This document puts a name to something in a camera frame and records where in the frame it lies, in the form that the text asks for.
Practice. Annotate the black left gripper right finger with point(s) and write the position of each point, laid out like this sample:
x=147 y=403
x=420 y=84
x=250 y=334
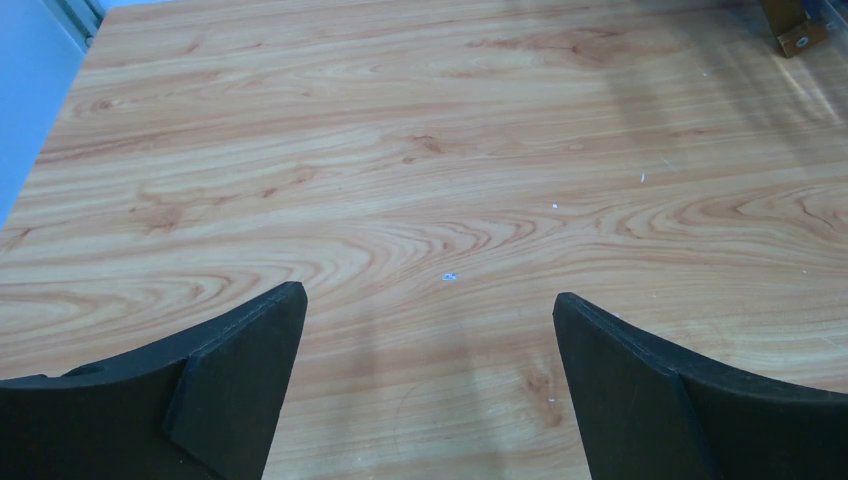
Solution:
x=648 y=408

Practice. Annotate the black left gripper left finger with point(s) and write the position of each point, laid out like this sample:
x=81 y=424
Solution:
x=202 y=403

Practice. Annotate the brown wooden wine rack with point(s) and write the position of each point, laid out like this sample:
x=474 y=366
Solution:
x=796 y=25

